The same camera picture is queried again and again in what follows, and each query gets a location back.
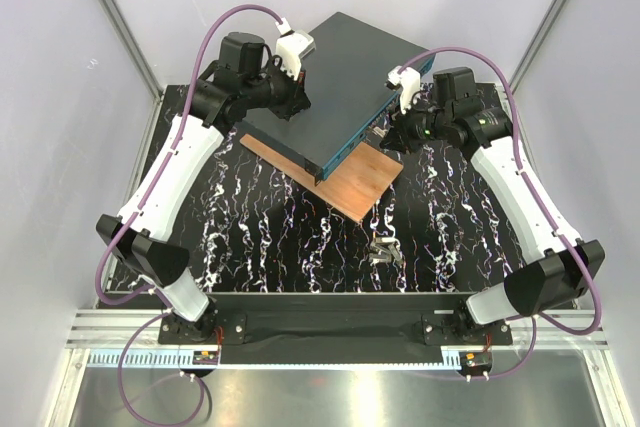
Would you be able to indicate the wooden board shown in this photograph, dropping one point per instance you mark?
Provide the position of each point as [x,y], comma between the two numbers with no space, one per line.
[352,188]

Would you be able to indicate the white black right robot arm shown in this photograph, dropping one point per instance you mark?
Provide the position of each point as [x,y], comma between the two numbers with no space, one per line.
[559,264]

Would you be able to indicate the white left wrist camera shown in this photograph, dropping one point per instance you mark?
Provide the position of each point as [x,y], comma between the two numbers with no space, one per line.
[292,47]

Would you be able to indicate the right aluminium frame post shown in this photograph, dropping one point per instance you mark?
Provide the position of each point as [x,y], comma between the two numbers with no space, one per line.
[544,29]

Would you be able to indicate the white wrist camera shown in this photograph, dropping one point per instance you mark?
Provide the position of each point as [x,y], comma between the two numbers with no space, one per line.
[408,81]
[292,47]

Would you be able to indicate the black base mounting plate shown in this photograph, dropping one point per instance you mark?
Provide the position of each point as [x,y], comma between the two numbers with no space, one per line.
[406,330]

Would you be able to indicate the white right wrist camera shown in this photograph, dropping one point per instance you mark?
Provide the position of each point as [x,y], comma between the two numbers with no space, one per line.
[408,81]

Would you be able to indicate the aluminium frame post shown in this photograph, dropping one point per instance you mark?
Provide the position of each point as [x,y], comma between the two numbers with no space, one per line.
[132,47]
[544,29]

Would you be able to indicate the left aluminium frame post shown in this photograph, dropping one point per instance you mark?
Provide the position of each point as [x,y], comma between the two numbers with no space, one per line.
[132,47]

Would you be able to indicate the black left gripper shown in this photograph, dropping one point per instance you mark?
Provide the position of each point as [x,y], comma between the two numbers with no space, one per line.
[296,100]

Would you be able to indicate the dark grey network switch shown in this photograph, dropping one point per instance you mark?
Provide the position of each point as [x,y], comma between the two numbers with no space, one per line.
[346,84]

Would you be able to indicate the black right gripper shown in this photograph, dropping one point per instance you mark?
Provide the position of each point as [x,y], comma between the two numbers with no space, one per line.
[397,137]

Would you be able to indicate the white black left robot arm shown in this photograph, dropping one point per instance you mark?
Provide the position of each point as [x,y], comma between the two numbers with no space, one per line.
[246,75]

